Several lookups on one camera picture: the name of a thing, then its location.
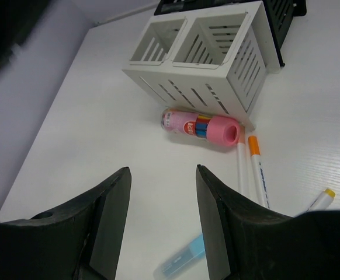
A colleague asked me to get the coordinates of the pink capped tube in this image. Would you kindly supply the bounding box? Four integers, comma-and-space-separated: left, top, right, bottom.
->
161, 108, 241, 147

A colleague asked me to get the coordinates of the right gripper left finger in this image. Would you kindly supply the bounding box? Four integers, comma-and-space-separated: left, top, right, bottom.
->
0, 167, 131, 279

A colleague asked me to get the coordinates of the yellow white pen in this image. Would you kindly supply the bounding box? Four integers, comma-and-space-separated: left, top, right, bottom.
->
293, 188, 336, 219

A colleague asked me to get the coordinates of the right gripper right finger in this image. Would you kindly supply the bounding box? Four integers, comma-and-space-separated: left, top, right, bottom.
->
196, 165, 340, 279

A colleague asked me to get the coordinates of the white organizer container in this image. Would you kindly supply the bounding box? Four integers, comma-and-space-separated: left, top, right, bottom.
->
123, 1, 281, 131

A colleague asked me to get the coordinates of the black organizer container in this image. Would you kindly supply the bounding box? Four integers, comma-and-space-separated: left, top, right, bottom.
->
154, 0, 307, 67

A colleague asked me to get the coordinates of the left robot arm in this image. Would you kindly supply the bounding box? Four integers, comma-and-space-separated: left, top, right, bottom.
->
0, 0, 54, 71

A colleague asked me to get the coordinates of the orange tipped white pen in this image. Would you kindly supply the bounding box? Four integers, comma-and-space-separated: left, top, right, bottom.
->
248, 135, 270, 209

